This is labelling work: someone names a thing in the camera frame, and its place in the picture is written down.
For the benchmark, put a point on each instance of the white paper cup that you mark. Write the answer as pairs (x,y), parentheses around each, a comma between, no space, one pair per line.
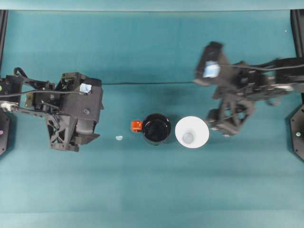
(192,123)

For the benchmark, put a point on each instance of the small white paper scrap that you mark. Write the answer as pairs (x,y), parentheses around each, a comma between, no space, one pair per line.
(119,137)

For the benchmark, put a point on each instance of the blue-green table cloth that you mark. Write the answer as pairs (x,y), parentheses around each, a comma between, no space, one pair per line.
(152,185)

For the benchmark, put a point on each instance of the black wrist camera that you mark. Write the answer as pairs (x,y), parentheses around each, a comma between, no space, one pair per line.
(78,104)
(210,59)

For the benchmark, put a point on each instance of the black frame post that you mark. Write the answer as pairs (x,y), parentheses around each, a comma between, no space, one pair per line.
(298,28)
(2,35)

